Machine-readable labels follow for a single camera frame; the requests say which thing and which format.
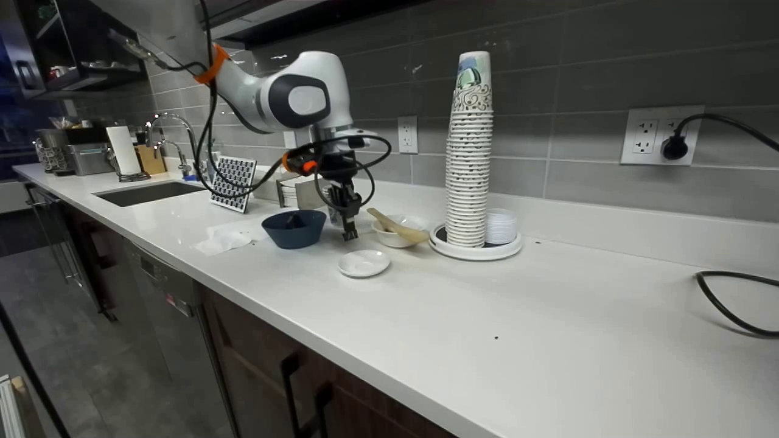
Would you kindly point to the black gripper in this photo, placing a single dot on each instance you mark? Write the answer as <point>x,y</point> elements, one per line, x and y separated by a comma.
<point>338,173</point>

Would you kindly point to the small black object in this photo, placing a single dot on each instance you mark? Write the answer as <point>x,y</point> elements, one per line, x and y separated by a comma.
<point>350,232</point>

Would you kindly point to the small white plate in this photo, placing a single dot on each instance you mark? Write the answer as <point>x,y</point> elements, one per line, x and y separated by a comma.
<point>364,263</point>

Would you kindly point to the white bowl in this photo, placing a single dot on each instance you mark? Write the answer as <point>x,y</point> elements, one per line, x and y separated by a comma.
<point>400,234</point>

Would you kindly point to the blue bowl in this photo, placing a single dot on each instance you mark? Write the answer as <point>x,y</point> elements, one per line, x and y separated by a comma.
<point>292,231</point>

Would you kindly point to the patterned square trivet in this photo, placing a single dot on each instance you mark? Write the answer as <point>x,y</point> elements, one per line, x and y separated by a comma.
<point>235,183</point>

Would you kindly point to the white round tray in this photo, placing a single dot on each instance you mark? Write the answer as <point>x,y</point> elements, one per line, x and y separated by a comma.
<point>476,249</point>

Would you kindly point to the tall stack of paper cups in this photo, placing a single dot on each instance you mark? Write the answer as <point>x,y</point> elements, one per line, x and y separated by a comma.
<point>468,147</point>

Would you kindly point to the short white cup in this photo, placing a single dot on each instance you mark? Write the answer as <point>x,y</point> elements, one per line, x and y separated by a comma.
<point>499,231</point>

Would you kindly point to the brown wooden cabinet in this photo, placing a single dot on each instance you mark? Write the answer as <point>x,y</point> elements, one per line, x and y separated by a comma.
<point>259,367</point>

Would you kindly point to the chrome faucet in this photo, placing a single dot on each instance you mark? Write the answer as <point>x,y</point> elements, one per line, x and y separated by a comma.
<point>185,136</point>

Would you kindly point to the steel sink basin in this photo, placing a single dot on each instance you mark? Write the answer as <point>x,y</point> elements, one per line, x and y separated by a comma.
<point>149,193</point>

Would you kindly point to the silver dishwasher front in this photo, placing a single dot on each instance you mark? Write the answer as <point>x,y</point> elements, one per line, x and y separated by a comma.
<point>166,312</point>

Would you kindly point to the white upright board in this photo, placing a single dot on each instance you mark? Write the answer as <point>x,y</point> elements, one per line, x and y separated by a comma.
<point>121,151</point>

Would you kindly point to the silver countertop appliance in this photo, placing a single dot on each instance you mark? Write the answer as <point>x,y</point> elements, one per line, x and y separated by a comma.
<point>76,151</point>

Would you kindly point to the white striped object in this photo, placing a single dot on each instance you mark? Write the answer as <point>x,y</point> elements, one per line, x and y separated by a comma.
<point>5,411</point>

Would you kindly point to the white wall outlet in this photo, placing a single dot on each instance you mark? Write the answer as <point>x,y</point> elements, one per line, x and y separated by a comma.
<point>657,137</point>

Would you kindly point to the dark wall shelf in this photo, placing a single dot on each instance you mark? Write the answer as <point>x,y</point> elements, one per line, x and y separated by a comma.
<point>62,77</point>

